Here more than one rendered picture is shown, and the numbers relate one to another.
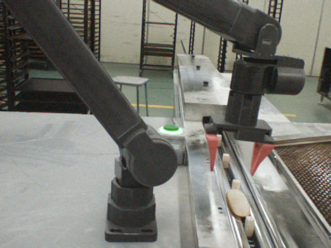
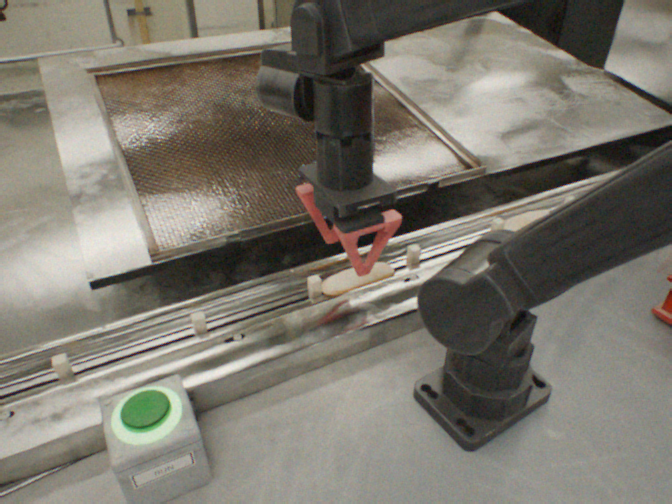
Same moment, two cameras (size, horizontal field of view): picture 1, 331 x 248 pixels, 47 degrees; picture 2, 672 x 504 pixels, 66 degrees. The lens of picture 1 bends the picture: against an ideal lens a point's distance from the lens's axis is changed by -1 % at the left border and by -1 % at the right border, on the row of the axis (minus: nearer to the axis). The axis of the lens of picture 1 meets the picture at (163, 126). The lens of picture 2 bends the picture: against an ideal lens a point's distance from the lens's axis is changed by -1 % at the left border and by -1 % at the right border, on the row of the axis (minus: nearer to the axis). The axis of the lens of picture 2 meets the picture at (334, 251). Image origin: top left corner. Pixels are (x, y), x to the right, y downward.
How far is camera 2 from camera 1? 0.94 m
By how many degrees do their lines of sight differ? 100
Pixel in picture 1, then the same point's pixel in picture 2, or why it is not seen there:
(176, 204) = (378, 367)
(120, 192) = (529, 348)
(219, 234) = not seen: hidden behind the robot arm
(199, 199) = (402, 303)
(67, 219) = (567, 482)
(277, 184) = (206, 281)
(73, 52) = not seen: outside the picture
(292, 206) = (277, 258)
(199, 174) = (312, 329)
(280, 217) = not seen: hidden behind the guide
